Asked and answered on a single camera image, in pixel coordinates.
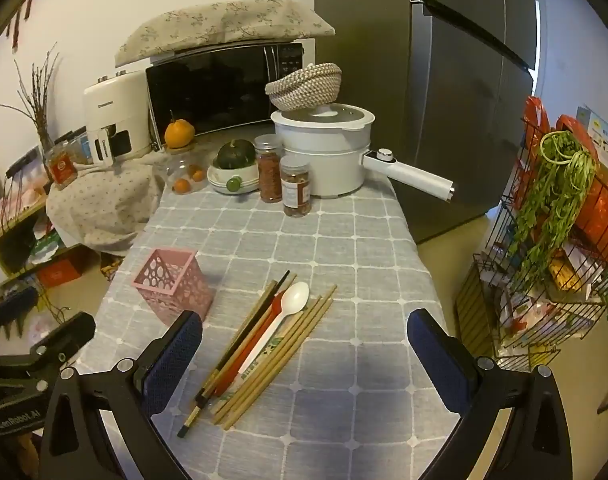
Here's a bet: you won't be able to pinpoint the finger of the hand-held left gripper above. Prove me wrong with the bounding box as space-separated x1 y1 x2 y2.
0 287 39 343
0 311 96 396

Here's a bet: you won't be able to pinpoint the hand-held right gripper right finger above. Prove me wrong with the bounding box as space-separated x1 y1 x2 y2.
407 309 575 480

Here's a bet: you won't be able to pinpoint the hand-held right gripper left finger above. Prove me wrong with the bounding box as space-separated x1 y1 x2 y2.
36 310 203 480

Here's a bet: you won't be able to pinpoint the black chopstick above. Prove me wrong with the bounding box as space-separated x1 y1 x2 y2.
178 270 291 438
194 285 285 408

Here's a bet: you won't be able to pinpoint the pink perforated utensil holder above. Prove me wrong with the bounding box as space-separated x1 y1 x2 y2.
132 248 216 326

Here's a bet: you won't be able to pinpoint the red plastic spoon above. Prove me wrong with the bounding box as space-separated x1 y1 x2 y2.
211 290 287 401

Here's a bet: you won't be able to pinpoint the bundle of bamboo chopsticks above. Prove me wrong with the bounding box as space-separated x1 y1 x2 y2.
211 272 339 432

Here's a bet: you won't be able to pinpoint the white plastic spoon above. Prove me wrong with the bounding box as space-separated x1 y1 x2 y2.
238 281 311 376

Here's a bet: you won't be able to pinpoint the wooden shelf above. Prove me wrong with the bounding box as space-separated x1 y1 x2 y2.
0 195 85 291

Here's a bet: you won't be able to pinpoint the brown slatted board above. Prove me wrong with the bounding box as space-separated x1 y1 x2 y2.
454 260 505 361

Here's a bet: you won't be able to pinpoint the pink cloth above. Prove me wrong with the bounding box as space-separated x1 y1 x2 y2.
0 180 50 236

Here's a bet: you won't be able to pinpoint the floral cloth cover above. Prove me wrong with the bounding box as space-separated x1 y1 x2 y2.
46 162 165 256

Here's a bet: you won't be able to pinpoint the black power strip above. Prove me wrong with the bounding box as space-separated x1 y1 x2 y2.
5 152 41 177

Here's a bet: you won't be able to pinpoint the red label jar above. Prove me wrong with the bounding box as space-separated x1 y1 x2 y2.
44 142 78 186

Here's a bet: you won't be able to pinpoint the clear containers with black lids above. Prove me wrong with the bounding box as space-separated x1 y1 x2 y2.
54 127 92 166

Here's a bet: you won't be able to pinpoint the white bowl with green knob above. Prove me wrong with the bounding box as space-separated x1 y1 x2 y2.
206 157 261 196

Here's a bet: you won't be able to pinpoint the glass jar with wooden lid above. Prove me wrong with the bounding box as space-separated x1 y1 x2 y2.
163 144 210 196

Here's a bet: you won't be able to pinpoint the dried branches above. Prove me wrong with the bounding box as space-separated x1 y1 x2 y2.
0 50 60 148

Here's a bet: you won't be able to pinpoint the labelled spice jar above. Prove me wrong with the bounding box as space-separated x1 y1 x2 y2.
280 155 312 219

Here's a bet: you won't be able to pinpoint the tall spice jar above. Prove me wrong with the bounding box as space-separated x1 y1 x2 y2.
254 134 285 204

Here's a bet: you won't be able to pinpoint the green squash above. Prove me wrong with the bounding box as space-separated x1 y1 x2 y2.
216 140 258 170

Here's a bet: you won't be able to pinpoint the white air fryer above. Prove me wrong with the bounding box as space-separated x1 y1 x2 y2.
82 71 152 167

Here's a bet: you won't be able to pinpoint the large orange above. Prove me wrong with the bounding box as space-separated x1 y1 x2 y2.
164 110 196 150

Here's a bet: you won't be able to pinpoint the red plastic bag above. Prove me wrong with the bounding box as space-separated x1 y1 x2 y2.
521 96 608 246

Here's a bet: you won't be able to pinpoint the white electric pot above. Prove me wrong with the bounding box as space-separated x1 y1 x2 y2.
270 103 456 204

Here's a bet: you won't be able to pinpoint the grey refrigerator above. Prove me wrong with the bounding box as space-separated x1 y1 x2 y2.
314 0 537 246

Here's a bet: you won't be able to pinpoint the black microwave oven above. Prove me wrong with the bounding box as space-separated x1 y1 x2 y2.
145 42 305 141

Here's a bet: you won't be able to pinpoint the printed paper box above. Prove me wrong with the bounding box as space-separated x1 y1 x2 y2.
576 105 608 176

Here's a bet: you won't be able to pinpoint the floral cushion cover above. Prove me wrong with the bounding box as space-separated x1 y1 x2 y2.
114 0 336 67

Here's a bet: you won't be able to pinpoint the black wire rack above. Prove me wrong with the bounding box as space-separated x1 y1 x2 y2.
471 117 608 361

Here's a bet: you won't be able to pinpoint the red knot wall ornament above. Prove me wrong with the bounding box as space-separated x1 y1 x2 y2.
4 0 47 51

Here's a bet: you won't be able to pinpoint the woven rope basket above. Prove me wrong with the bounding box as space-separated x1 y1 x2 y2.
265 62 343 112

